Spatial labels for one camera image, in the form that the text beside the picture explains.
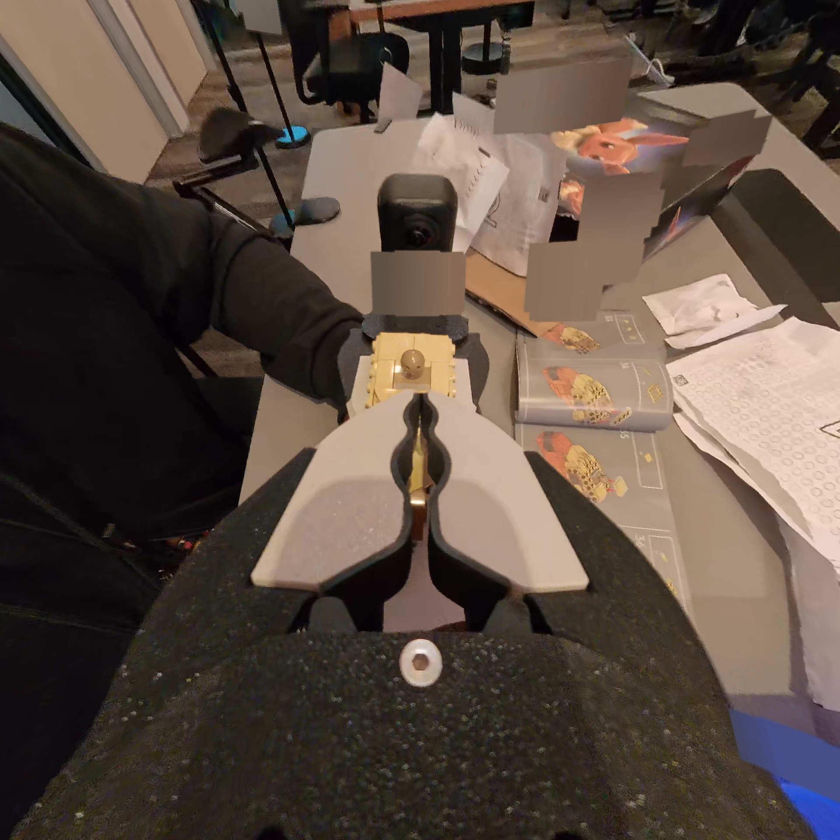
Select person's black jacket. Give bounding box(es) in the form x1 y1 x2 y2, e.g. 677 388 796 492
0 125 296 840

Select tan brick model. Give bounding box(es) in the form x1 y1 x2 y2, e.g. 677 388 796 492
361 334 462 540

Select person's left forearm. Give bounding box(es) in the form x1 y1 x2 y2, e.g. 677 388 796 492
208 214 364 404

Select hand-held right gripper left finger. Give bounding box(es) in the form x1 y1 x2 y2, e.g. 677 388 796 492
250 392 427 599

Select blue plastic bin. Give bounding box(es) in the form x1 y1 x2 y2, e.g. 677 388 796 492
729 709 840 840

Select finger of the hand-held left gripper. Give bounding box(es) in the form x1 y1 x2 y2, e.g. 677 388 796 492
346 351 376 421
453 343 481 413

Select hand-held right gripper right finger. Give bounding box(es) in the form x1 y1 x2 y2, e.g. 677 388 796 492
423 392 592 601

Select flattened white paper bags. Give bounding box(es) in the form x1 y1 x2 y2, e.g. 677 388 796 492
640 272 788 351

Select grey instruction booklet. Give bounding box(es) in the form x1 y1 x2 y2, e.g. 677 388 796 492
514 313 690 618

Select black floor stand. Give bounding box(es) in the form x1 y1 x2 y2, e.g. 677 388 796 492
247 29 342 227

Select black office chair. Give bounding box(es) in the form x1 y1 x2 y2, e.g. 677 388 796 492
171 105 319 244
280 0 413 127

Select grey desk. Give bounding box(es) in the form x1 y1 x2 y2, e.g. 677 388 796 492
237 82 840 736

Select dark printed kit box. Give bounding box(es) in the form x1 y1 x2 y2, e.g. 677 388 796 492
549 112 778 263

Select white dotted paper sheet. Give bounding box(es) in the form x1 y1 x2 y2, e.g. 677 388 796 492
665 315 840 574

